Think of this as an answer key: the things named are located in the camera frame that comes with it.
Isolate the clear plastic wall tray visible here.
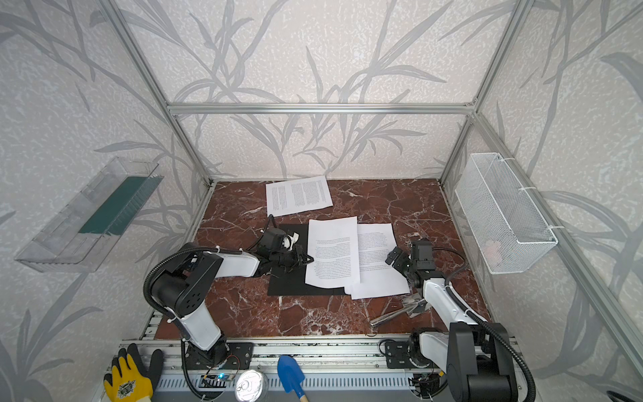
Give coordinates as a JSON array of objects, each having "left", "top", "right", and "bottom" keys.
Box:
[{"left": 15, "top": 157, "right": 163, "bottom": 273}]

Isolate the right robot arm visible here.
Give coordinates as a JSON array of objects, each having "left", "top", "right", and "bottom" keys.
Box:
[{"left": 385, "top": 239, "right": 538, "bottom": 401}]

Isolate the green circuit board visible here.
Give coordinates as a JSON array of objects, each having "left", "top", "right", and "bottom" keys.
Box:
[{"left": 197, "top": 372, "right": 239, "bottom": 391}]

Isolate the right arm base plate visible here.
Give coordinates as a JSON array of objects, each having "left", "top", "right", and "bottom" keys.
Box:
[{"left": 378, "top": 339, "right": 416, "bottom": 370}]

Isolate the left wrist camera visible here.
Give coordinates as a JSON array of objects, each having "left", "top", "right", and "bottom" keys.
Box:
[{"left": 282, "top": 232, "right": 299, "bottom": 251}]

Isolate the blue trowel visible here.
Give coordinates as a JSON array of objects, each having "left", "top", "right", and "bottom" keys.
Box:
[{"left": 277, "top": 355, "right": 308, "bottom": 402}]

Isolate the white wire basket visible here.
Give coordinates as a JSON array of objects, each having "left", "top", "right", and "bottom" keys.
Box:
[{"left": 455, "top": 152, "right": 558, "bottom": 275}]

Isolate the silver round can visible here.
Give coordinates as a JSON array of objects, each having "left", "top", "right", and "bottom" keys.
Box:
[{"left": 234, "top": 370, "right": 269, "bottom": 402}]

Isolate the yellow black glove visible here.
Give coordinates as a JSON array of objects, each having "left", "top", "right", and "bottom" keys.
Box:
[{"left": 103, "top": 343, "right": 164, "bottom": 402}]

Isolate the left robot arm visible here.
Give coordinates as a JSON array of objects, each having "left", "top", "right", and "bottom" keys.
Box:
[{"left": 143, "top": 215, "right": 314, "bottom": 367}]

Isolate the teal folder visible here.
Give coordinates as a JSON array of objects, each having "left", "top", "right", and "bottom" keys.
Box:
[{"left": 267, "top": 224, "right": 346, "bottom": 296}]

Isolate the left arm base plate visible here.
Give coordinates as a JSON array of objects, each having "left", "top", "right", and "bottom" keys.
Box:
[{"left": 185, "top": 341, "right": 255, "bottom": 370}]

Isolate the aluminium frame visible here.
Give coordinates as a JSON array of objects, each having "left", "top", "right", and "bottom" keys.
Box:
[{"left": 99, "top": 1, "right": 642, "bottom": 375}]

